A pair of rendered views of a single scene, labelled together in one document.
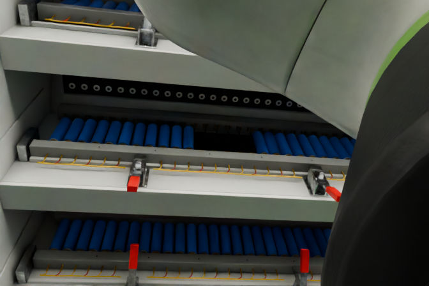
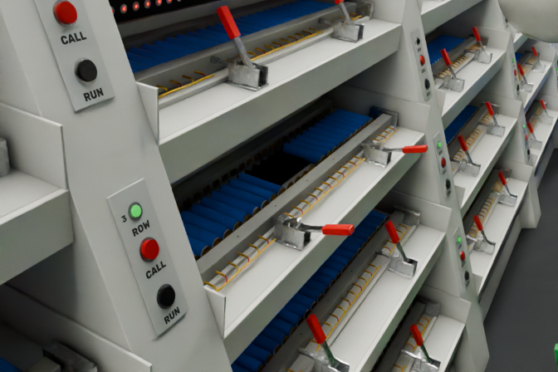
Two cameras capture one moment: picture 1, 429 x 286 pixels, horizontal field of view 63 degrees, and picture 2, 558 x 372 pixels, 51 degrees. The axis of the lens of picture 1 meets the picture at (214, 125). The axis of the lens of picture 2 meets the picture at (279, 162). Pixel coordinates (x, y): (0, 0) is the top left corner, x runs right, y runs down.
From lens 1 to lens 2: 0.58 m
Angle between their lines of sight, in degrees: 47
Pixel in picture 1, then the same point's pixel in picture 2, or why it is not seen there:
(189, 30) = not seen: outside the picture
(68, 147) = (220, 256)
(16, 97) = not seen: hidden behind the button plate
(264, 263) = (362, 263)
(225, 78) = (312, 90)
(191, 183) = (325, 214)
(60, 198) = (266, 310)
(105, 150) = (248, 234)
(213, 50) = not seen: outside the picture
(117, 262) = (287, 360)
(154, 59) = (274, 97)
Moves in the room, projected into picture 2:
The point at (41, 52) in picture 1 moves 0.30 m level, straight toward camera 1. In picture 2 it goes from (194, 143) to (541, 65)
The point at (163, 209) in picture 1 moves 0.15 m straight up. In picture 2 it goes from (324, 255) to (293, 141)
